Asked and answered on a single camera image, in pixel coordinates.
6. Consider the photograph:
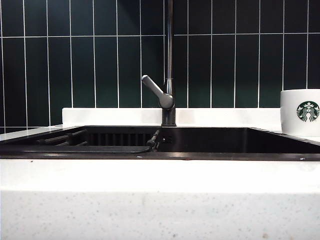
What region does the black rod drying rack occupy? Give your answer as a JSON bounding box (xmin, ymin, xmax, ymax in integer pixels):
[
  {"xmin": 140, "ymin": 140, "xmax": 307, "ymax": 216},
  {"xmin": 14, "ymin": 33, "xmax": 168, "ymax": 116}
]
[{"xmin": 36, "ymin": 129, "xmax": 89, "ymax": 147}]

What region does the white Starbucks logo mug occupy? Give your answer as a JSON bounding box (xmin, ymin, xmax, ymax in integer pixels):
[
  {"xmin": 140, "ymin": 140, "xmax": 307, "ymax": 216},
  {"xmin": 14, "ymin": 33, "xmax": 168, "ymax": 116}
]
[{"xmin": 279, "ymin": 89, "xmax": 320, "ymax": 138}]

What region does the black kitchen sink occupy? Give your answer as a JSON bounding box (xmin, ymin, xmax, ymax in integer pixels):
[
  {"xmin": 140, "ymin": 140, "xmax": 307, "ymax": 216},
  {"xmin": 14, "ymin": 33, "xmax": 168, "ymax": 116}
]
[{"xmin": 0, "ymin": 124, "xmax": 320, "ymax": 161}]

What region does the dark metal faucet spout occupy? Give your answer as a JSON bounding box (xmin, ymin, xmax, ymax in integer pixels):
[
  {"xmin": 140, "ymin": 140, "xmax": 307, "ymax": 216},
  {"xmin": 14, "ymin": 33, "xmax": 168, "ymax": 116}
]
[{"xmin": 161, "ymin": 0, "xmax": 177, "ymax": 127}]

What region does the black jointed rod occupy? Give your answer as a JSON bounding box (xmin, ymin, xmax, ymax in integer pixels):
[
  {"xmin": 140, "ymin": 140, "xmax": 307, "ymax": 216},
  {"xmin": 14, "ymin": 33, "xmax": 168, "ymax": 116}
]
[{"xmin": 146, "ymin": 129, "xmax": 161, "ymax": 153}]

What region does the black flat drain tray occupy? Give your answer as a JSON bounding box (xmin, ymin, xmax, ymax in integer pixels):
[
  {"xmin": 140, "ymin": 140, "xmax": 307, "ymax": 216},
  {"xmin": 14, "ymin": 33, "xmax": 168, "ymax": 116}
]
[{"xmin": 0, "ymin": 144, "xmax": 153, "ymax": 154}]

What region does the grey faucet lever handle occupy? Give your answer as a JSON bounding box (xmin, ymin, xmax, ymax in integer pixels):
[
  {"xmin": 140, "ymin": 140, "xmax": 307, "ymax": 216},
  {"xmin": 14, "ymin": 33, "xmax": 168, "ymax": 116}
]
[{"xmin": 140, "ymin": 74, "xmax": 175, "ymax": 110}]

